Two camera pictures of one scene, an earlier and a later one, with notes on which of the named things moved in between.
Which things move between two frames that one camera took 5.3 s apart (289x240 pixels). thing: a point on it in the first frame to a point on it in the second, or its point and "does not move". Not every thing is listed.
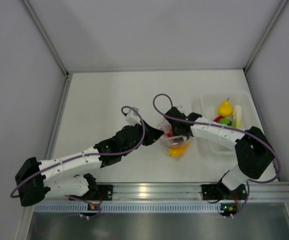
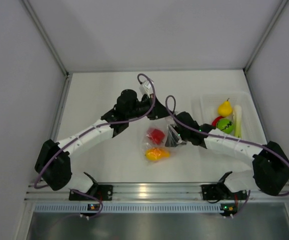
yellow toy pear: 225,109 does not move
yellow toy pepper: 178,151 to 156,154
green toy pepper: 225,121 does not move
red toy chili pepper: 217,119 does not move
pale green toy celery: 237,116 does not move
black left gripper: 152,134 to 159,111
